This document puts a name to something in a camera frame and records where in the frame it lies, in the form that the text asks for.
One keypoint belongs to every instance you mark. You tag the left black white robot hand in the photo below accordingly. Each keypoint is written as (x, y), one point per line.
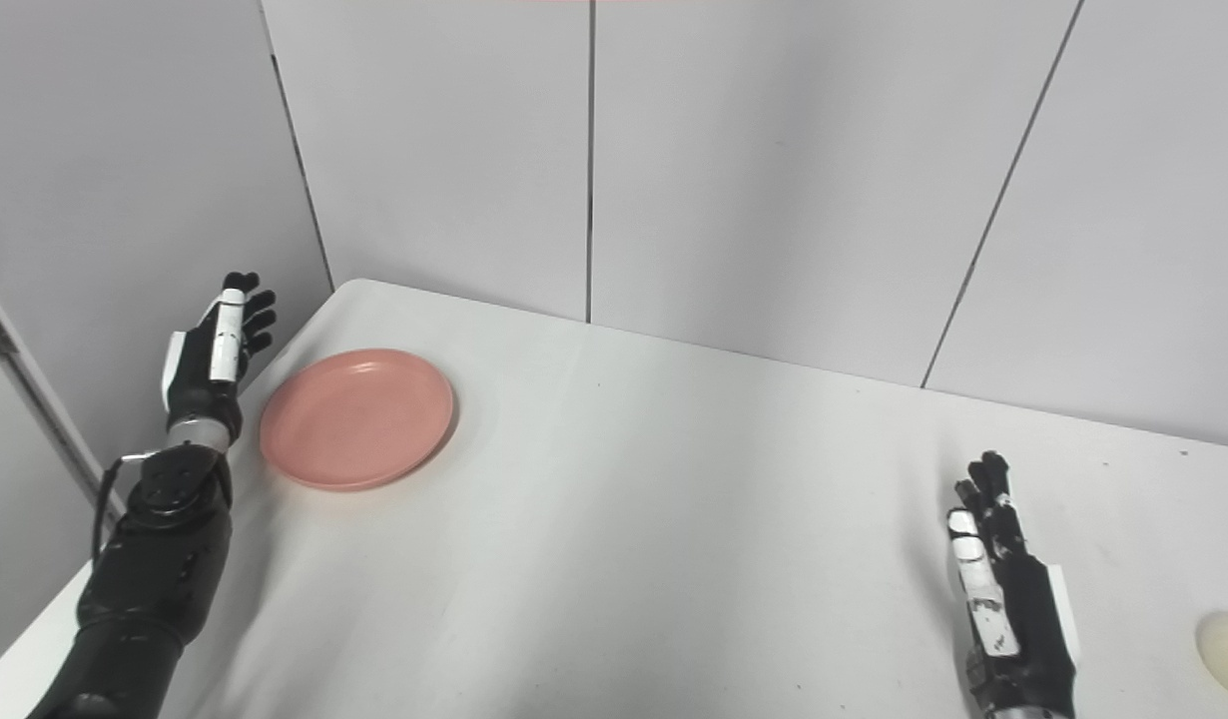
(200, 384)

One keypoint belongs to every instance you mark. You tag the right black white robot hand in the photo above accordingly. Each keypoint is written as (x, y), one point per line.
(1023, 619)

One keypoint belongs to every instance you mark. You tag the pink round plate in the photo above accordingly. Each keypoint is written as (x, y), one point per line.
(356, 419)

